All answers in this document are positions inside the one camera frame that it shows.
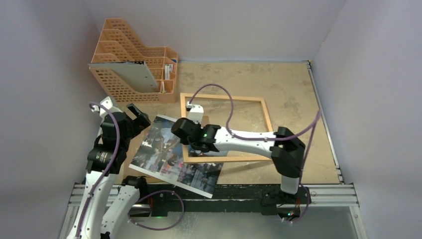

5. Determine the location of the printed photo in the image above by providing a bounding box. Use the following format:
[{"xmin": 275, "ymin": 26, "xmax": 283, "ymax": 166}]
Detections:
[{"xmin": 129, "ymin": 115, "xmax": 223, "ymax": 198}]

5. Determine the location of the grey folder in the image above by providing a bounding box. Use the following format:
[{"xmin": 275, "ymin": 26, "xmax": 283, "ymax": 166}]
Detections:
[{"xmin": 88, "ymin": 61, "xmax": 160, "ymax": 93}]

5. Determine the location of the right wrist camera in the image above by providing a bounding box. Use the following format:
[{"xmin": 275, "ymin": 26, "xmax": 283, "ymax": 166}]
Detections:
[{"xmin": 186, "ymin": 102, "xmax": 204, "ymax": 124}]

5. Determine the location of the brown backing board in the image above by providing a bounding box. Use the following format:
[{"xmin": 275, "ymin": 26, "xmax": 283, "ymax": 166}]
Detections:
[{"xmin": 116, "ymin": 126, "xmax": 165, "ymax": 184}]

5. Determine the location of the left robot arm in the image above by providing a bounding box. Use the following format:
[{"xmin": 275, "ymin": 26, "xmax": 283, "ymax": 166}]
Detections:
[{"xmin": 67, "ymin": 97, "xmax": 151, "ymax": 239}]

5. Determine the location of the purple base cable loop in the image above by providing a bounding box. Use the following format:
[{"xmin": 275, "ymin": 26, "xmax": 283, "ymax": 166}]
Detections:
[{"xmin": 126, "ymin": 189, "xmax": 185, "ymax": 232}]

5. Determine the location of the orange file organizer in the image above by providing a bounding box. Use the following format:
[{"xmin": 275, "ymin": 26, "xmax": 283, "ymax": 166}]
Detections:
[{"xmin": 89, "ymin": 18, "xmax": 179, "ymax": 103}]

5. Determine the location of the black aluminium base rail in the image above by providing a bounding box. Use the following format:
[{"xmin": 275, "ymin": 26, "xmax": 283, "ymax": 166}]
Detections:
[{"xmin": 132, "ymin": 184, "xmax": 359, "ymax": 218}]

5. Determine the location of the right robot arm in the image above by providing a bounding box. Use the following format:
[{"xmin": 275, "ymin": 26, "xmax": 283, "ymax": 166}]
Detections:
[{"xmin": 171, "ymin": 118, "xmax": 306, "ymax": 203}]

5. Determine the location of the wooden picture frame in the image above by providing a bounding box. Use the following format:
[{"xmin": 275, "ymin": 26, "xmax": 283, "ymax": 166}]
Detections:
[{"xmin": 180, "ymin": 93, "xmax": 273, "ymax": 164}]

